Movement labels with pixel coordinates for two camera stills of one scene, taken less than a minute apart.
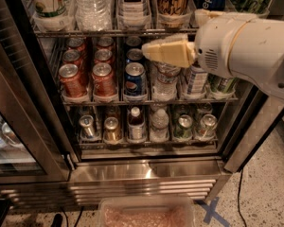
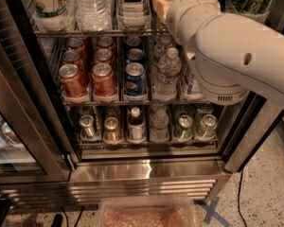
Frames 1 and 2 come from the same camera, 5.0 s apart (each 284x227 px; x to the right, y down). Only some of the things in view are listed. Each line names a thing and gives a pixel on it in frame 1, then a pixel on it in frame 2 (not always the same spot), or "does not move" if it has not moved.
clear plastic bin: (146, 211) does not move
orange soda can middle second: (102, 56) does not move
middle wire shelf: (144, 101) does not move
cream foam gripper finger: (177, 50) → (162, 2)
